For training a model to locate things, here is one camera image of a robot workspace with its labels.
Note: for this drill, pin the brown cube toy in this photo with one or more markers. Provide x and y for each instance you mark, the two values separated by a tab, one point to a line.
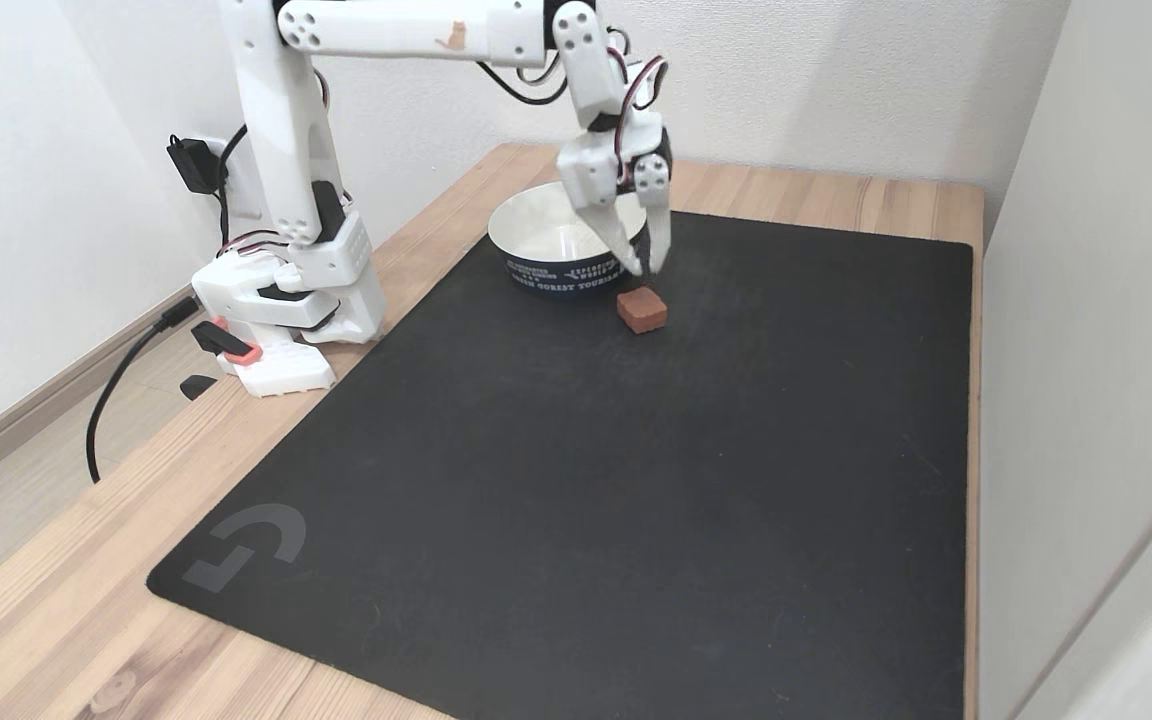
642	312

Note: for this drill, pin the white and navy bowl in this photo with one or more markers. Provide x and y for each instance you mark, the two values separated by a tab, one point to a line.
536	230

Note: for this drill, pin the black desk mat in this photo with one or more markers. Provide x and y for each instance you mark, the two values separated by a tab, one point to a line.
586	480

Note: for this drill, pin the black power adapter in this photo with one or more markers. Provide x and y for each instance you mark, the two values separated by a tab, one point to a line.
194	165

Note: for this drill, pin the black clamp foot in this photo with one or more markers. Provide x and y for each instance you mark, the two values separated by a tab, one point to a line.
198	386

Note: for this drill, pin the grey cabinet side panel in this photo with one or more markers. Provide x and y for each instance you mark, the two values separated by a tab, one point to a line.
1116	350

